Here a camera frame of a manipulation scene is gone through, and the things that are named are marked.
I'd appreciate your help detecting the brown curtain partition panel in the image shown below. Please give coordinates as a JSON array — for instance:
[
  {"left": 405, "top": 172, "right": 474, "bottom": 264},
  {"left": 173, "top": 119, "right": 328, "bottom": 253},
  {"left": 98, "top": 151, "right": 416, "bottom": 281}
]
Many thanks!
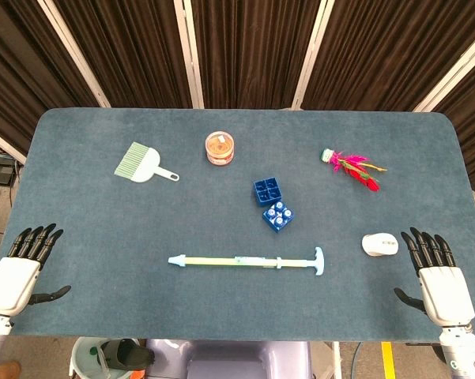
[
  {"left": 413, "top": 31, "right": 475, "bottom": 198},
  {"left": 292, "top": 0, "right": 475, "bottom": 114},
  {"left": 173, "top": 0, "right": 335, "bottom": 111},
  {"left": 0, "top": 0, "right": 111, "bottom": 165},
  {"left": 39, "top": 0, "right": 205, "bottom": 110}
]

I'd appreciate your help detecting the pale green mini dustpan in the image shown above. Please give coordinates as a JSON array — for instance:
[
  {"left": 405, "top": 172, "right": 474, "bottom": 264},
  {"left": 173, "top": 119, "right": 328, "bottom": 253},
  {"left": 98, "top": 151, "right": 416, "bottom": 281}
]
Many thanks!
[{"left": 113, "top": 141, "right": 180, "bottom": 184}]

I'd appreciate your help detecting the black object in bucket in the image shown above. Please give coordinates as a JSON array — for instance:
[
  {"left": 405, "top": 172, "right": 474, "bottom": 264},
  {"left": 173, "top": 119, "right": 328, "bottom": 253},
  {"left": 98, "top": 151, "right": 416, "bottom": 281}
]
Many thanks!
[{"left": 102, "top": 338, "right": 156, "bottom": 372}]

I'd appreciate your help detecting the thin floor cable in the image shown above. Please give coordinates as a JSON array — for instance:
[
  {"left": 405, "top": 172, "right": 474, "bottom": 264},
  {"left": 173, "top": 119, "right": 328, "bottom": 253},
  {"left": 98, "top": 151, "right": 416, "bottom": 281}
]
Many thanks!
[{"left": 350, "top": 342, "right": 363, "bottom": 379}]

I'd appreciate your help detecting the lavender robot base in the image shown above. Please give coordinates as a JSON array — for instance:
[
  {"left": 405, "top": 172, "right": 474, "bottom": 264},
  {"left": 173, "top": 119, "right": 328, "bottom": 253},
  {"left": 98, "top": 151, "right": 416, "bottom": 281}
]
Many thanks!
[{"left": 145, "top": 338, "right": 313, "bottom": 379}]

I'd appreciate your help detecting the white computer mouse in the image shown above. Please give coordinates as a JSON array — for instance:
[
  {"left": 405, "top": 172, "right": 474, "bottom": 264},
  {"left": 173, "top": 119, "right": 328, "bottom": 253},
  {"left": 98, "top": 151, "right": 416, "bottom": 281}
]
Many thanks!
[{"left": 360, "top": 232, "right": 400, "bottom": 257}]

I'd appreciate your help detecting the brown leather shoe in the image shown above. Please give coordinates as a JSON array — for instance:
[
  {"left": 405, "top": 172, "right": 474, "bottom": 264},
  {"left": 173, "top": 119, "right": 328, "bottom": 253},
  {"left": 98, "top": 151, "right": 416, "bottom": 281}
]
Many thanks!
[{"left": 0, "top": 361, "right": 21, "bottom": 379}]

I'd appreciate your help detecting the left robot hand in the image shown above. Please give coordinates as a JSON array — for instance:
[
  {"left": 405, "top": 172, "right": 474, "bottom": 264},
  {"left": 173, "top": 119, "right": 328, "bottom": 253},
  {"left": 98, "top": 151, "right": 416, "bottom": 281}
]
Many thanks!
[{"left": 0, "top": 223, "right": 72, "bottom": 317}]

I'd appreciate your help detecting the hollow blue building block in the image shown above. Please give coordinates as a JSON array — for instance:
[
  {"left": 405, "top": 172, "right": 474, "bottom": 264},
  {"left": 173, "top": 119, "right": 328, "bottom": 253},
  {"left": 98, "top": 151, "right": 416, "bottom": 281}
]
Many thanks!
[{"left": 253, "top": 177, "right": 285, "bottom": 207}]

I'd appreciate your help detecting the pink feather shuttlecock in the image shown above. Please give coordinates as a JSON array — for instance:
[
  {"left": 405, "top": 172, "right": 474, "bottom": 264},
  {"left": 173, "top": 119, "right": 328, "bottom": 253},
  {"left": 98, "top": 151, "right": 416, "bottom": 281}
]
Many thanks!
[{"left": 320, "top": 148, "right": 388, "bottom": 193}]

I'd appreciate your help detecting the white table leg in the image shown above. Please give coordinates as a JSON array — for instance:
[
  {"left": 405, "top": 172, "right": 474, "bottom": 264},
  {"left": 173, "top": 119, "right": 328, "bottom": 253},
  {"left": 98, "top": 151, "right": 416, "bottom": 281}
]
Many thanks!
[{"left": 330, "top": 341, "right": 343, "bottom": 379}]

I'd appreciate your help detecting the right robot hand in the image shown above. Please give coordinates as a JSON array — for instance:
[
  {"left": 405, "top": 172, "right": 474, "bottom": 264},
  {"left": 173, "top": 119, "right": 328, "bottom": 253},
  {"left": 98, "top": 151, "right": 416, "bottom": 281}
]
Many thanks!
[{"left": 394, "top": 227, "right": 475, "bottom": 328}]

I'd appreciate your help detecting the clear jar with orange contents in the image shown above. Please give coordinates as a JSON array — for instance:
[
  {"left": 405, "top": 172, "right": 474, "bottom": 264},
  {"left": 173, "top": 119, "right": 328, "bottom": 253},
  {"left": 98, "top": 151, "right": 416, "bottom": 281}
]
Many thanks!
[{"left": 204, "top": 131, "right": 236, "bottom": 167}]

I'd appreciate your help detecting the white bucket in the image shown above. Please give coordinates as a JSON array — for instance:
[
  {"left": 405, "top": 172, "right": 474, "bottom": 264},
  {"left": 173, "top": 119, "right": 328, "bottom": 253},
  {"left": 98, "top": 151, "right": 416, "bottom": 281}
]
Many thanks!
[{"left": 69, "top": 336, "right": 149, "bottom": 379}]

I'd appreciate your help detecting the studded blue building block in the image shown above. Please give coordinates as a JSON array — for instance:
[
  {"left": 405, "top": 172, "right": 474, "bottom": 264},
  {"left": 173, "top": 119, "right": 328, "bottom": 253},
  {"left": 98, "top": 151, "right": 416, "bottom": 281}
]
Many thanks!
[{"left": 262, "top": 200, "right": 296, "bottom": 234}]

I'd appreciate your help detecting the blue felt table cover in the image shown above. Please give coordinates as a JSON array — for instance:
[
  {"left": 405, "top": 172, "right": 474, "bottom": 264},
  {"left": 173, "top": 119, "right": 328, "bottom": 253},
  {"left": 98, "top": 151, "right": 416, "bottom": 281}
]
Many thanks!
[{"left": 2, "top": 107, "right": 475, "bottom": 343}]

